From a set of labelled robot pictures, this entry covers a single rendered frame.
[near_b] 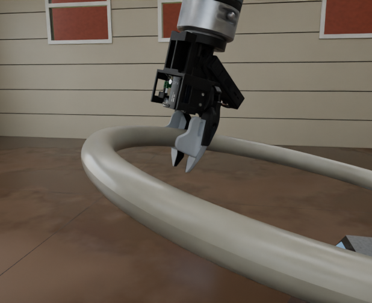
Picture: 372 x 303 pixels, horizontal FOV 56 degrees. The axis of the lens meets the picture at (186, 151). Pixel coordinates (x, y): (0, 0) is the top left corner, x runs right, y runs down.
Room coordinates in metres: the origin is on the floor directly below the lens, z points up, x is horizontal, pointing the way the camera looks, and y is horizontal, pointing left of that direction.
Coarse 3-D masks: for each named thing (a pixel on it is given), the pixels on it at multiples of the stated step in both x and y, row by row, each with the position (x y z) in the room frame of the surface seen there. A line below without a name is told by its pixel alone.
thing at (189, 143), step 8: (192, 120) 0.53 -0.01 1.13; (200, 120) 0.54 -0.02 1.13; (192, 128) 0.53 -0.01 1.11; (200, 128) 0.54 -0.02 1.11; (184, 136) 0.52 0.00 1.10; (192, 136) 0.53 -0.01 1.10; (200, 136) 0.54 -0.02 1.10; (176, 144) 0.52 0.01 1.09; (184, 144) 0.52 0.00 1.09; (192, 144) 0.53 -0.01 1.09; (200, 144) 0.54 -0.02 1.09; (184, 152) 0.53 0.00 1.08; (192, 152) 0.54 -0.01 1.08; (200, 152) 0.54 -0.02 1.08; (192, 160) 0.54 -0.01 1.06; (192, 168) 0.55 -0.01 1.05
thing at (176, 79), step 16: (176, 32) 0.53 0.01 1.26; (192, 32) 0.53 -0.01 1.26; (176, 48) 0.53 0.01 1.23; (192, 48) 0.53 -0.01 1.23; (208, 48) 0.55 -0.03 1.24; (224, 48) 0.55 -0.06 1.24; (176, 64) 0.53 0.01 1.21; (192, 64) 0.53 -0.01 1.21; (176, 80) 0.52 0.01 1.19; (192, 80) 0.51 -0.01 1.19; (208, 80) 0.55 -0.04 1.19; (160, 96) 0.55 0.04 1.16; (176, 96) 0.51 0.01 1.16; (192, 96) 0.52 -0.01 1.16; (208, 96) 0.54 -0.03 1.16; (192, 112) 0.52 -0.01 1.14
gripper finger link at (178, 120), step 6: (174, 114) 0.57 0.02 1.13; (180, 114) 0.58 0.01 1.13; (186, 114) 0.59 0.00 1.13; (174, 120) 0.57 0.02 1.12; (180, 120) 0.58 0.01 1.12; (186, 120) 0.57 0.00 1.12; (168, 126) 0.57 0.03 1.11; (174, 126) 0.57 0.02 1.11; (180, 126) 0.58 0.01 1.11; (186, 126) 0.57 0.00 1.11; (174, 150) 0.58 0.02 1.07; (174, 156) 0.58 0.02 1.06; (180, 156) 0.58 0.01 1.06; (174, 162) 0.58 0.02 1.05
